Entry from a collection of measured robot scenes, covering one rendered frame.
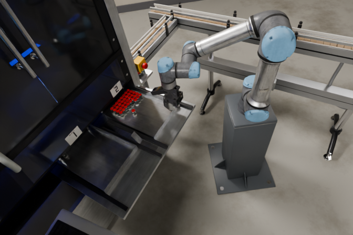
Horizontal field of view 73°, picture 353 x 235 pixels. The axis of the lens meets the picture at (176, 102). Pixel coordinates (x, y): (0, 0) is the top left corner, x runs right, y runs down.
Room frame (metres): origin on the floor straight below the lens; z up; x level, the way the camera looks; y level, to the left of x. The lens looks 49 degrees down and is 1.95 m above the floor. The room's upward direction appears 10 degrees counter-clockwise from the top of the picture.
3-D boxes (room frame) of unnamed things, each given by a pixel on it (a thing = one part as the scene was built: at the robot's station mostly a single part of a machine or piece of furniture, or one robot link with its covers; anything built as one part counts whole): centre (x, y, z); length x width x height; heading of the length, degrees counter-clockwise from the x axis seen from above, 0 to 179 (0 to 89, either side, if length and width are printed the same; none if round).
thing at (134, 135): (0.67, 0.20, 0.91); 0.14 x 0.03 x 0.06; 53
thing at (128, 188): (0.75, 0.30, 0.87); 0.70 x 0.48 x 0.02; 143
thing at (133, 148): (0.65, 0.45, 0.90); 0.34 x 0.26 x 0.04; 53
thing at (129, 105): (0.95, 0.27, 0.90); 0.18 x 0.02 x 0.05; 142
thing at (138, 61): (1.20, 0.19, 1.00); 0.08 x 0.07 x 0.07; 53
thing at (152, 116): (0.89, 0.20, 0.90); 0.34 x 0.26 x 0.04; 53
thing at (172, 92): (0.84, 0.01, 1.06); 0.09 x 0.08 x 0.12; 53
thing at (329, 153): (0.96, -1.29, 0.07); 0.50 x 0.08 x 0.14; 143
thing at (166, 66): (0.84, 0.02, 1.21); 0.09 x 0.08 x 0.11; 76
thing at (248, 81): (0.85, -0.43, 0.96); 0.13 x 0.12 x 0.14; 166
